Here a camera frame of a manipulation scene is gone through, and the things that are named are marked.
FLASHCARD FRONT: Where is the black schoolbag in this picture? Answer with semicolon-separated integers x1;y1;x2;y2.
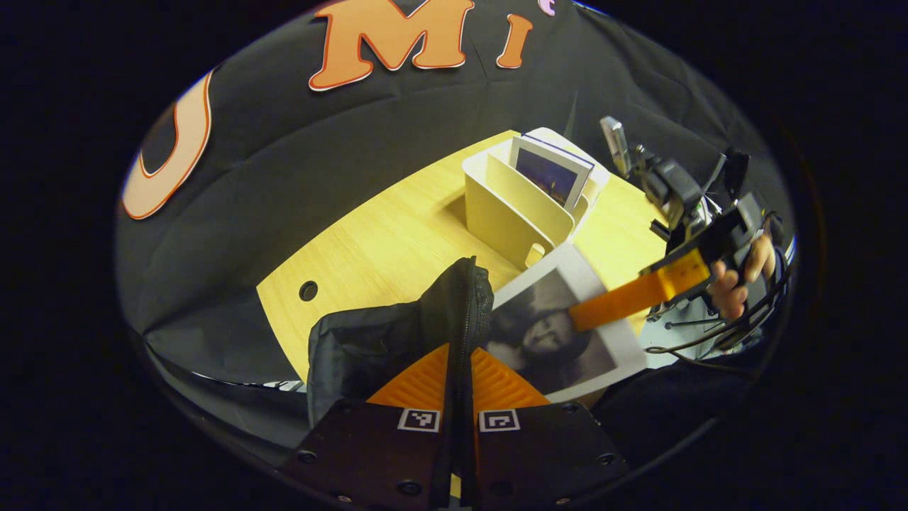
306;257;497;430

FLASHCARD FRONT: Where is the black backdrop cloth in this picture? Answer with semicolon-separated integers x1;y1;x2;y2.
117;0;795;398

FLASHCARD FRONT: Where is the white bookshelf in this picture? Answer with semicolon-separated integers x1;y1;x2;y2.
463;128;609;270

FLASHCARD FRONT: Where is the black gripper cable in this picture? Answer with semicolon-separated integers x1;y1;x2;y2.
646;284;788;359

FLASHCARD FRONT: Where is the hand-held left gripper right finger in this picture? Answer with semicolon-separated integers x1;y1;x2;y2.
468;346;629;508

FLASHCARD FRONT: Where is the white portrait cover book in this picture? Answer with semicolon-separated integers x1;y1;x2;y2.
486;245;648;404

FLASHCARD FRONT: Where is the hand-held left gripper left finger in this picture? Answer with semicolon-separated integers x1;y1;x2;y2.
280;344;452;508

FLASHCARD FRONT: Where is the blue cover book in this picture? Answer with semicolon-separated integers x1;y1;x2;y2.
509;135;595;210

